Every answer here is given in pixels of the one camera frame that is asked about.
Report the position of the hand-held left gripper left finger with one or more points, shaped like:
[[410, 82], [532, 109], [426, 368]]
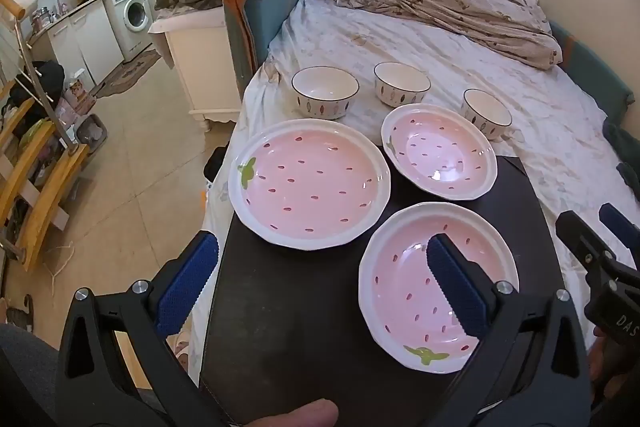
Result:
[[187, 287]]

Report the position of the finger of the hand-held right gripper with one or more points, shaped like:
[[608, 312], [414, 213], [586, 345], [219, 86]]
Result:
[[580, 232], [620, 219]]

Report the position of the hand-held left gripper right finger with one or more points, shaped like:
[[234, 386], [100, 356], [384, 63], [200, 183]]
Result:
[[457, 292]]

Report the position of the pink strawberry print plate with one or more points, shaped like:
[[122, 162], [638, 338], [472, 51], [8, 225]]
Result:
[[440, 152], [310, 187], [400, 287]]

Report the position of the white leaf print bowl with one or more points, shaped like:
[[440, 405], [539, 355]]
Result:
[[325, 92], [487, 107], [402, 82]]

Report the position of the person's right hand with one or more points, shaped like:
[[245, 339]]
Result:
[[599, 357]]

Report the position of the person's left hand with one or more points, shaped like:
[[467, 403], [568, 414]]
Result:
[[300, 414]]

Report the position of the dark green cloth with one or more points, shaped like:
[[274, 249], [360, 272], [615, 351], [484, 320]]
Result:
[[625, 147]]

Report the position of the black board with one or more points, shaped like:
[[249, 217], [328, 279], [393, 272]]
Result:
[[300, 307]]

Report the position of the yellow wooden stairs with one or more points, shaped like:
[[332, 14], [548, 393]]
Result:
[[45, 192]]

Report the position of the grey litter tray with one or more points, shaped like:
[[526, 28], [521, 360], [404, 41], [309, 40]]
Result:
[[90, 129]]

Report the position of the grey trouser leg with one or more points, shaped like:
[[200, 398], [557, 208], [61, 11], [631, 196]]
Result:
[[25, 377]]

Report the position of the patterned floor rug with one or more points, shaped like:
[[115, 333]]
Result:
[[125, 77]]

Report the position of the pink printed box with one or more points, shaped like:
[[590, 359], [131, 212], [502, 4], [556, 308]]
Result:
[[77, 97]]

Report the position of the white printed bed sheet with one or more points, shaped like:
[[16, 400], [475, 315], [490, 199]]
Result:
[[450, 52]]

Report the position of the white bedside cabinet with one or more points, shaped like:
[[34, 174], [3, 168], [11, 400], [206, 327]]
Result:
[[200, 57]]

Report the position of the black bag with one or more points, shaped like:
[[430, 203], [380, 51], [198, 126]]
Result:
[[50, 77]]

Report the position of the white kitchen cabinet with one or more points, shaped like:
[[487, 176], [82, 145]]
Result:
[[85, 42]]

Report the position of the white washing machine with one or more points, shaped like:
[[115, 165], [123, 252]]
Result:
[[132, 14]]

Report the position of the teal chair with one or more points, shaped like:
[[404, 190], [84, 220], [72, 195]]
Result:
[[260, 7]]

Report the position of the white paper roll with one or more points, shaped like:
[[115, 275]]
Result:
[[23, 1]]

